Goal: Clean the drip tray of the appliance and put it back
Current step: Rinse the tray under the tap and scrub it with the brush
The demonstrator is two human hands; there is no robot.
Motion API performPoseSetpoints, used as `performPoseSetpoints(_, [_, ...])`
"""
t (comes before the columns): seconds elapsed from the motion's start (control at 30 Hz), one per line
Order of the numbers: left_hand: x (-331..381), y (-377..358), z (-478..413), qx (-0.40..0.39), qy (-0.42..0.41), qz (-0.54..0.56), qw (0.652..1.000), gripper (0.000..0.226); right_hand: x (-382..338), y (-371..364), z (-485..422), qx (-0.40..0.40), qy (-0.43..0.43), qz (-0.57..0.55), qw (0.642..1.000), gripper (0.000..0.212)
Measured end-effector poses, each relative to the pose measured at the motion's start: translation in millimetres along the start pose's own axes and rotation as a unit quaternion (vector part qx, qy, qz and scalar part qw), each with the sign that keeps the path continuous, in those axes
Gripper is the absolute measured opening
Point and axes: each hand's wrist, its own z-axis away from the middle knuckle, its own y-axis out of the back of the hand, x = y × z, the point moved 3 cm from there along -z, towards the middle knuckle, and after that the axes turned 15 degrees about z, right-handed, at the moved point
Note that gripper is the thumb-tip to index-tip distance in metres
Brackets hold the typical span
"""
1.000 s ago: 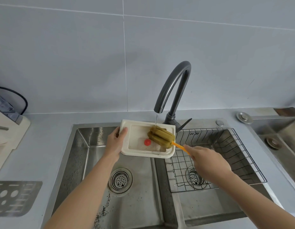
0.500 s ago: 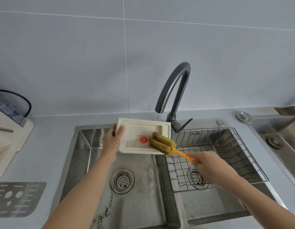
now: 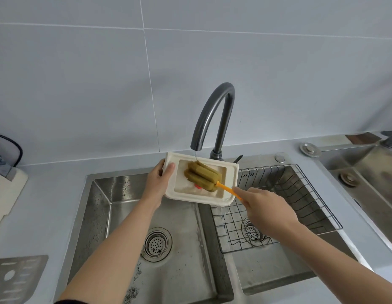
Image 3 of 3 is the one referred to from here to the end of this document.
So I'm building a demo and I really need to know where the grey perforated metal plate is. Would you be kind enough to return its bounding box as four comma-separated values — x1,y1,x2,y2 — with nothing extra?
0,255,49,304

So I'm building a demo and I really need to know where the grey metal clip device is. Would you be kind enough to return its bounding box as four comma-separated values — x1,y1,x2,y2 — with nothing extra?
0,151,18,181

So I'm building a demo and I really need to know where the round silver drain plug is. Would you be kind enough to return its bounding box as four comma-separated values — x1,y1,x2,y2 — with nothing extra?
339,172,360,187

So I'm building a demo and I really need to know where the cream rectangular tray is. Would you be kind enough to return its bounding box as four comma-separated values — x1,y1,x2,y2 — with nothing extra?
162,151,240,208

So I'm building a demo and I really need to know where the black cable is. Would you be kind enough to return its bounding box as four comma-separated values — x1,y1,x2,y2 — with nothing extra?
0,132,24,168

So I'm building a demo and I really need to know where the person's right hand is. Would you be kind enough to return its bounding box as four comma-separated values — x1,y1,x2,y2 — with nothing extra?
232,186,300,240

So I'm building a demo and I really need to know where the grey angular faucet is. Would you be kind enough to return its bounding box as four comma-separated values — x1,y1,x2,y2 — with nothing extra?
380,129,392,149

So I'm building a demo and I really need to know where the green sponge brush orange handle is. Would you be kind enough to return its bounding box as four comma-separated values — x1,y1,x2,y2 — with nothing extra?
184,160,239,197

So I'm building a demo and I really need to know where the large round sink drain strainer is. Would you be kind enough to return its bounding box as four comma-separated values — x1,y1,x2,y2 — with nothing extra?
140,227,173,263

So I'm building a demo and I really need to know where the small round sink drain strainer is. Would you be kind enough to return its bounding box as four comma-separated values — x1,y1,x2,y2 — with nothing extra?
242,218,273,246

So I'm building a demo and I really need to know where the black wire drying rack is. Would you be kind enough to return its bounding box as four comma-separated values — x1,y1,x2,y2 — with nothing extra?
211,164,343,254

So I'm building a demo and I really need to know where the stainless steel double sink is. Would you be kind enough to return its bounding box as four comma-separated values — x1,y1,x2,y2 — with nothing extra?
58,163,374,304

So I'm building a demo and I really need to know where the person's left hand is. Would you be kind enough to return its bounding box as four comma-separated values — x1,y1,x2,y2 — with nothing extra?
140,159,176,210

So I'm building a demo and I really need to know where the stainless steel stepped sink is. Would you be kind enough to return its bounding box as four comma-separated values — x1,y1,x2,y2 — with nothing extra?
318,136,392,250

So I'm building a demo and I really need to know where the white plastic board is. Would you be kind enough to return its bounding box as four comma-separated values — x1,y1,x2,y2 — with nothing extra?
0,168,29,233

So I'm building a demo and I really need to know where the dark grey gooseneck faucet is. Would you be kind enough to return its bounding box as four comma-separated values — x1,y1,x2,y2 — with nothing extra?
190,82,244,163

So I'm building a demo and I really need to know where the large round silver cap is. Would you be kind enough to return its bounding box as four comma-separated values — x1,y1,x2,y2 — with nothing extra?
299,142,321,158

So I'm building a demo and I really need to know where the person's left forearm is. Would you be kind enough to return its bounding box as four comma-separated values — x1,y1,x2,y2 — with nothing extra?
56,199,161,304

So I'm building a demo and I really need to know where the person's right forearm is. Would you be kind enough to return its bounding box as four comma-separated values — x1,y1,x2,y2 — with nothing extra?
283,220,392,304

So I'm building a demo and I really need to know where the brown flat pad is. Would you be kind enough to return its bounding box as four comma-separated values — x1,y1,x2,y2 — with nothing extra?
345,132,382,145

